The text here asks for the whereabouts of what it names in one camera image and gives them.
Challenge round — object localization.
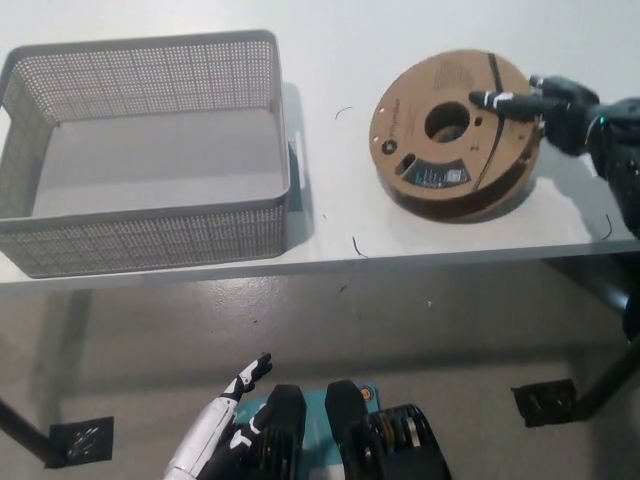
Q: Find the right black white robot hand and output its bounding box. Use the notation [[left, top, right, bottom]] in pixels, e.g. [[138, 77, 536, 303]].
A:
[[469, 74, 601, 157]]

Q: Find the grey perforated plastic basket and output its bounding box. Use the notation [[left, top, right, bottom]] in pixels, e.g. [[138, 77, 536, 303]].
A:
[[0, 28, 293, 280]]

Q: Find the black table leg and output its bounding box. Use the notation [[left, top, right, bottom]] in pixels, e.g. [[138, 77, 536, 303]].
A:
[[574, 294, 640, 426], [0, 397, 67, 469]]

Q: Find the cardboard filament spool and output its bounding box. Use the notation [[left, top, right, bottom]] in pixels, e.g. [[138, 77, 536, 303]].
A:
[[368, 48, 544, 224]]

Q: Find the black teal robot body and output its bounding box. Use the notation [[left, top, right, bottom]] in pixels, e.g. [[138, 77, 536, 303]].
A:
[[219, 380, 454, 480]]

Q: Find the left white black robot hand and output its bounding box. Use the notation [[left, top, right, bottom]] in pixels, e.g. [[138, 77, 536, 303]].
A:
[[164, 352, 274, 480]]

